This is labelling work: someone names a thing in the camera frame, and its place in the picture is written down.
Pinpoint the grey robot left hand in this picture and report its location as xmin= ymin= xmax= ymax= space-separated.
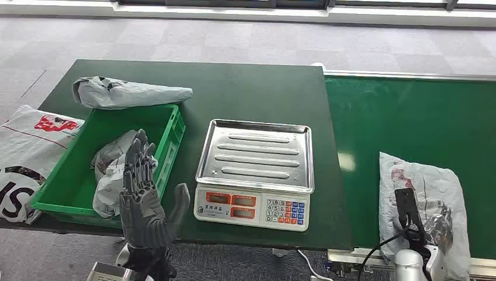
xmin=119 ymin=129 xmax=191 ymax=250

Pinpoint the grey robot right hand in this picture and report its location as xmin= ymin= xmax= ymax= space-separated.
xmin=425 ymin=202 xmax=454 ymax=249

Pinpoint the grey plastic package red print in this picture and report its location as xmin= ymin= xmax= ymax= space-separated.
xmin=378 ymin=152 xmax=471 ymax=281

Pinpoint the light grey crumpled package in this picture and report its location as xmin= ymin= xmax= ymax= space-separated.
xmin=92 ymin=154 xmax=159 ymax=219

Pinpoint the dark grey crumpled package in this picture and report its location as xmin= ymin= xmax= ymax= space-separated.
xmin=91 ymin=129 xmax=142 ymax=181

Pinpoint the green conveyor belt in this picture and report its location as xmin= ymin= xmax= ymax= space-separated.
xmin=325 ymin=76 xmax=496 ymax=260

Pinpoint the long grey plastic package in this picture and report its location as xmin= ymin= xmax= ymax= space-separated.
xmin=72 ymin=76 xmax=194 ymax=111

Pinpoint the green plastic crate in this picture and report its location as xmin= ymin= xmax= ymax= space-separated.
xmin=30 ymin=104 xmax=186 ymax=229

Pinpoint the electronic scale with steel tray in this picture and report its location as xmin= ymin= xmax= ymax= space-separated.
xmin=192 ymin=118 xmax=315 ymax=232

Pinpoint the white woven bag red print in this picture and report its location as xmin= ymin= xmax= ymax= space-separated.
xmin=0 ymin=104 xmax=85 ymax=225

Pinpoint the white window ledge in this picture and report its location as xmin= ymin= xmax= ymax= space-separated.
xmin=0 ymin=3 xmax=496 ymax=29

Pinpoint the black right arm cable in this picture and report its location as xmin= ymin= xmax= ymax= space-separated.
xmin=356 ymin=213 xmax=412 ymax=281

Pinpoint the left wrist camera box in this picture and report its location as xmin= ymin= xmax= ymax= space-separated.
xmin=85 ymin=262 xmax=129 ymax=281

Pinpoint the white cable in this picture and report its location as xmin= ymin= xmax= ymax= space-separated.
xmin=296 ymin=249 xmax=334 ymax=281

